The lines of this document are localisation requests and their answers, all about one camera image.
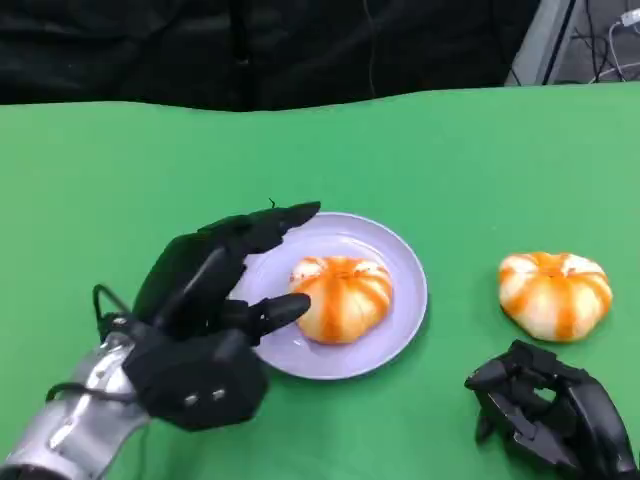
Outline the orange and white bread roll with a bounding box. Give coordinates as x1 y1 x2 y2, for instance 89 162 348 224
288 255 394 346
497 251 614 344

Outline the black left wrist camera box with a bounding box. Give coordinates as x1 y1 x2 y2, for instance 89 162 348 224
122 327 271 432

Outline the lilac plate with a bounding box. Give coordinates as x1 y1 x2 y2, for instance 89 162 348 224
234 211 429 382

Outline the white background cable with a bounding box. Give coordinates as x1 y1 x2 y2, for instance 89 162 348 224
594 20 640 84

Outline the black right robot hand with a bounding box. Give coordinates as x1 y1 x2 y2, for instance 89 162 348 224
463 339 640 480

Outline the green table cloth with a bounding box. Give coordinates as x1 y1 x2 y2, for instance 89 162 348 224
0 80 640 480

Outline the black backdrop curtain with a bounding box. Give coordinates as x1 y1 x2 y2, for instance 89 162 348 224
0 0 540 113

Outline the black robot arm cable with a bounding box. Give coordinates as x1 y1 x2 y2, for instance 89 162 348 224
45 381 139 405
92 283 139 341

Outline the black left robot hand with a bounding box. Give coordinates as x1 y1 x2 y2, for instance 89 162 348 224
130 200 322 346

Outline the grey metal post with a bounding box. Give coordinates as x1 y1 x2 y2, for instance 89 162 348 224
503 0 584 87

